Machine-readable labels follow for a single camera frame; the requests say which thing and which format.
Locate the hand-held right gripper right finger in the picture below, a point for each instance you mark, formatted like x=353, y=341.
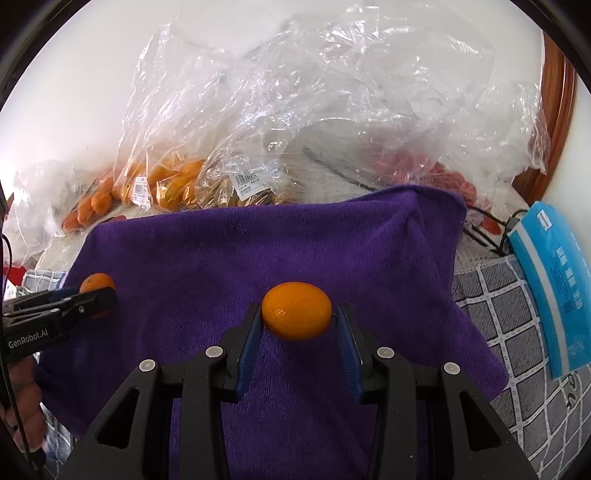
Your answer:
x=351, y=355

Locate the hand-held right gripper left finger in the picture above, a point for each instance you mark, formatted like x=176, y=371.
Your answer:
x=249, y=353

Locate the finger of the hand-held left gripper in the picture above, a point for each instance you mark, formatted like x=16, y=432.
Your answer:
x=60, y=292
x=97, y=302

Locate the orange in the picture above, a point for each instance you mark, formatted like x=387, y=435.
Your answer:
x=297, y=311
x=99, y=281

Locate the person's left hand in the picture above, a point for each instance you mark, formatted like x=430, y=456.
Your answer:
x=27, y=406

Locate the red paper bag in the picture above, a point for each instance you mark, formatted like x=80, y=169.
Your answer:
x=14, y=276

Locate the white plastic bag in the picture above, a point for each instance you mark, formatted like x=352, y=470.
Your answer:
x=37, y=207

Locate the purple towel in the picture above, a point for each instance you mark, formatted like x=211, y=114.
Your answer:
x=207, y=258

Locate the clear bag of oranges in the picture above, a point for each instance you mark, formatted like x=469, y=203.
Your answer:
x=171, y=184

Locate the grey checked bed sheet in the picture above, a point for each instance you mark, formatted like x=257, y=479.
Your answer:
x=508, y=323

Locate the clear bag of brown fruit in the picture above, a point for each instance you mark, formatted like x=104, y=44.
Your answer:
x=217, y=189

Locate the clear bag of red fruit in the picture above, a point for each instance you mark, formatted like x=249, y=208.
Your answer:
x=415, y=161

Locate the blue tissue pack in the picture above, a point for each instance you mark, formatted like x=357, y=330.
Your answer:
x=554, y=286

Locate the brown wooden frame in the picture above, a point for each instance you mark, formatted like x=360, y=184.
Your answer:
x=554, y=92

